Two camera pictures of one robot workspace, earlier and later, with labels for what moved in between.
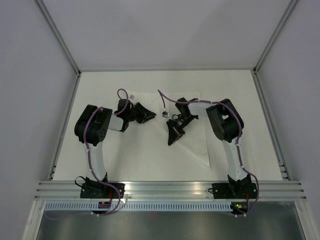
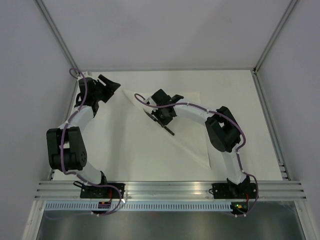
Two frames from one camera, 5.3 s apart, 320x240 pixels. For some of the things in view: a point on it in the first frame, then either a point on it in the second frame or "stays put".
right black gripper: (175, 132) -> (165, 121)
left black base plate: (100, 190) stays put
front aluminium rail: (52, 190) stays put
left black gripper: (148, 115) -> (109, 93)
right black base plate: (234, 190) stays put
